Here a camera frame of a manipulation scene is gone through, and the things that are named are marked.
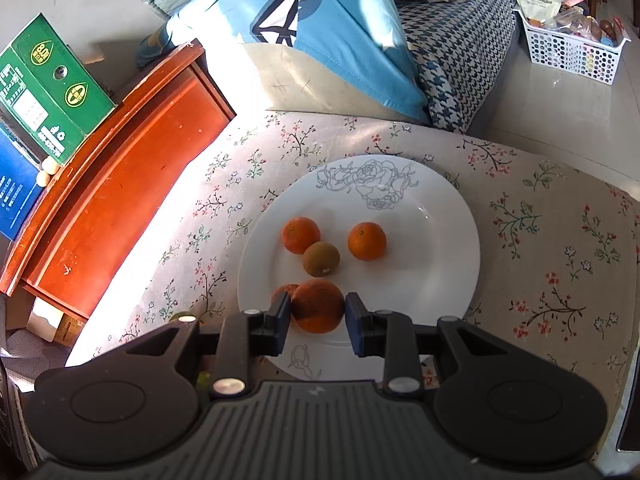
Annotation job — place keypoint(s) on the brown kiwi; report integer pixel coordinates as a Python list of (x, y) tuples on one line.
[(321, 259)]

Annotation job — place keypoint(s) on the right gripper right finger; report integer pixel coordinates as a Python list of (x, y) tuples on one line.
[(392, 336)]

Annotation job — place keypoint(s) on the yellow fruit on cabinet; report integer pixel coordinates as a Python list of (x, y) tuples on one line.
[(50, 166), (43, 179)]

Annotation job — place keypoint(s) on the green cardboard box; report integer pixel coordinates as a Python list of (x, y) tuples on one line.
[(49, 92)]

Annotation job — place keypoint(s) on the floral tablecloth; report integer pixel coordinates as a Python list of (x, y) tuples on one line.
[(560, 249)]

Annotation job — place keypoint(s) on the green fruit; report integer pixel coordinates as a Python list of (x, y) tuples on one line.
[(186, 317)]

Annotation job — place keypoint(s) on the houndstooth sofa cover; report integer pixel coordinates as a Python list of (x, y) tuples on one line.
[(460, 49)]

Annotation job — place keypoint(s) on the red wooden cabinet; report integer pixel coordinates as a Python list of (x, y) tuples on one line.
[(97, 206)]

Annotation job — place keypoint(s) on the blue cardboard box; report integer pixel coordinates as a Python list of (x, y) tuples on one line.
[(19, 190)]

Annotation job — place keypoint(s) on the white floral plate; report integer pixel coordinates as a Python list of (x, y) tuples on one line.
[(432, 261)]

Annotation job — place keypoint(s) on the white perforated basket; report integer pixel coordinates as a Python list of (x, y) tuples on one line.
[(574, 54)]

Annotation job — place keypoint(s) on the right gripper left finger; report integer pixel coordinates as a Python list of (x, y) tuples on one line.
[(245, 336)]

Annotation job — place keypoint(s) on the brown cardboard box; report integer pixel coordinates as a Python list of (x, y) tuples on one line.
[(53, 325)]

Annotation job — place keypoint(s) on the blue cushion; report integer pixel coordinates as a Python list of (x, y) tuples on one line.
[(360, 41)]

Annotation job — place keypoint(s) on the dark orange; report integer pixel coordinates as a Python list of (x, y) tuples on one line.
[(317, 306)]

